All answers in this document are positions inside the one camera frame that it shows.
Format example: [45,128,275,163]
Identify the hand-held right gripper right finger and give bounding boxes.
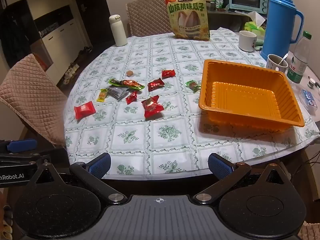
[192,153,291,205]

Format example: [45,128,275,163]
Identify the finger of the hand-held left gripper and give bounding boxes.
[0,139,38,154]
[0,152,52,167]

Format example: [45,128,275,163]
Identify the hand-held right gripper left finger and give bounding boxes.
[32,152,126,205]

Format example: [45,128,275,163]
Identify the red candy with white emblem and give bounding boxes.
[74,101,96,120]

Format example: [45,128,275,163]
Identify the orange plastic tray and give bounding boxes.
[198,59,305,132]

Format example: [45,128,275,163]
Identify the grey snack packet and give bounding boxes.
[107,87,130,102]

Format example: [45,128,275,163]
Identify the small red candy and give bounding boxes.
[125,91,138,105]

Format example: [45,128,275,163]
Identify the large red gold candy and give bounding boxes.
[141,95,164,119]

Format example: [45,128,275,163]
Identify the green sausage snack packet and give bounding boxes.
[108,78,145,90]

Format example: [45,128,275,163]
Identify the dark red candy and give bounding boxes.
[147,78,165,92]

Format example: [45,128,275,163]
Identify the chair with quilted cover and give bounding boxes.
[0,53,68,147]
[126,0,175,37]

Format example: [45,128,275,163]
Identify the light shoes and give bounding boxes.
[62,64,80,84]

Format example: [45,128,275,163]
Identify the blue and white box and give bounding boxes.
[301,89,317,114]

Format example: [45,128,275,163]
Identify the patterned white cup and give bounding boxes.
[266,54,289,74]

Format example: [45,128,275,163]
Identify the white and black cabinet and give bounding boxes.
[5,0,85,85]

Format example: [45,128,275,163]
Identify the metal spoon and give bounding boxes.
[274,52,289,67]

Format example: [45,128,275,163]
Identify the white mug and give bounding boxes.
[238,30,258,52]

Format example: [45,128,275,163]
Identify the green label plastic bottle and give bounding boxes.
[286,31,312,84]

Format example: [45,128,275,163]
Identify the white insulated bottle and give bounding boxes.
[109,14,128,47]

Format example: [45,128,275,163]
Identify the green tissue pack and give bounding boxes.
[244,11,267,47]

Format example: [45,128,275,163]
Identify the wooden side desk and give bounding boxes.
[207,10,253,30]

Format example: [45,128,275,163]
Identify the green sunflower seed bag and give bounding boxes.
[165,0,210,41]

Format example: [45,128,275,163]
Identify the blue thermos jug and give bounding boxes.
[261,0,305,61]

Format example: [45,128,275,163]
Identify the black cable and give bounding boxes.
[297,159,320,178]

